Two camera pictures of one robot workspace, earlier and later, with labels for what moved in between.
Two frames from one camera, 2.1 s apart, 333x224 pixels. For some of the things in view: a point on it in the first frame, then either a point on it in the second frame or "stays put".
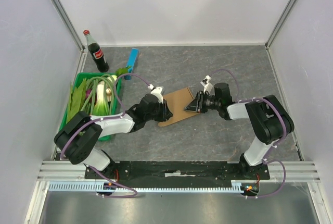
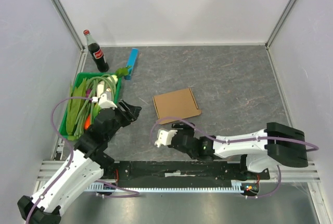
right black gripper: [200, 102] -> [178, 135]
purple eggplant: [87, 92] stays put
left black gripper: [166, 113] -> [131, 114]
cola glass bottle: [96, 52] stays put
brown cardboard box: [176, 102] stays put
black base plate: [177, 174] stays put
